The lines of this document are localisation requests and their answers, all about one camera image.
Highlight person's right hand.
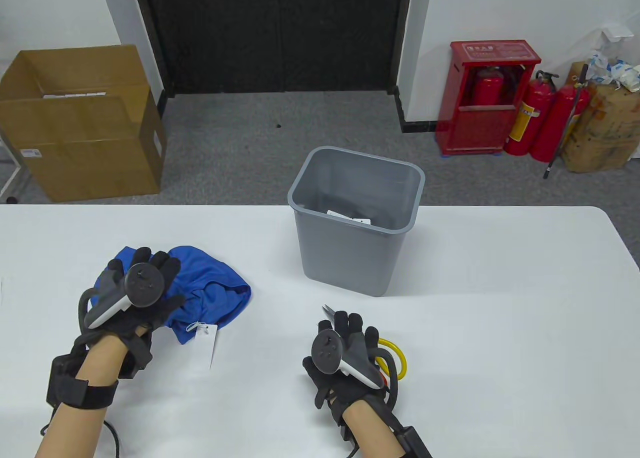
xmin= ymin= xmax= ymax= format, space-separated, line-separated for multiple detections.
xmin=302 ymin=310 xmax=401 ymax=426

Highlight person's left hand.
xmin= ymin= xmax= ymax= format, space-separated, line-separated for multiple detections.
xmin=75 ymin=247 xmax=187 ymax=379

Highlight grey and white controller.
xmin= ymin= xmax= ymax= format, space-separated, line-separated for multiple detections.
xmin=77 ymin=260 xmax=166 ymax=334
xmin=311 ymin=328 xmax=401 ymax=394

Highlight red and yellow handled scissors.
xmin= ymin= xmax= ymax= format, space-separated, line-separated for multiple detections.
xmin=321 ymin=304 xmax=408 ymax=386

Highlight white clothing tag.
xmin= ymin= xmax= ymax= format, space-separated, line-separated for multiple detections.
xmin=186 ymin=322 xmax=219 ymax=371

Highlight blue clothing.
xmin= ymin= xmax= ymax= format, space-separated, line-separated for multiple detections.
xmin=95 ymin=245 xmax=252 ymax=346

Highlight person's right forearm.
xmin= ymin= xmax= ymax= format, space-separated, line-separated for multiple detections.
xmin=342 ymin=398 xmax=407 ymax=458

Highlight person's left forearm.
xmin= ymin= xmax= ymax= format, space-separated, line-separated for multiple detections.
xmin=35 ymin=335 xmax=128 ymax=458

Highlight grey plastic trash bin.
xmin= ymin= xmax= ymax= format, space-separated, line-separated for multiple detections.
xmin=287 ymin=146 xmax=426 ymax=297

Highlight white paper tags in bin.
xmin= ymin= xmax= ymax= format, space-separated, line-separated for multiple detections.
xmin=326 ymin=209 xmax=372 ymax=225

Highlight large brown cardboard box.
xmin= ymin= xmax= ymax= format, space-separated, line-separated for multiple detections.
xmin=0 ymin=44 xmax=168 ymax=203

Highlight red fire extinguisher cabinet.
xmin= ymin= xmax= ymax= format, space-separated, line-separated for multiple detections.
xmin=434 ymin=40 xmax=542 ymax=157

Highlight red fire extinguisher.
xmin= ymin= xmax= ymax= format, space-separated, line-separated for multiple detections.
xmin=472 ymin=66 xmax=505 ymax=107
xmin=504 ymin=70 xmax=558 ymax=157
xmin=530 ymin=75 xmax=591 ymax=163

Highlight black double door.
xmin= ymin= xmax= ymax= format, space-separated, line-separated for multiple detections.
xmin=131 ymin=0 xmax=415 ymax=98

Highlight printed brown cardboard box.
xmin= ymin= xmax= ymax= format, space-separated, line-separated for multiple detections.
xmin=560 ymin=62 xmax=640 ymax=174

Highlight black rod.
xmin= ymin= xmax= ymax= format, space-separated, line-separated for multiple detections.
xmin=543 ymin=64 xmax=590 ymax=180

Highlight crumpled white plastic bags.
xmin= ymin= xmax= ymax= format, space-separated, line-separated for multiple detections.
xmin=585 ymin=48 xmax=640 ymax=93

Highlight black wrist camera strap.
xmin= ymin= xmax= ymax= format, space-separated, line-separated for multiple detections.
xmin=46 ymin=353 xmax=121 ymax=410
xmin=390 ymin=425 xmax=433 ymax=458

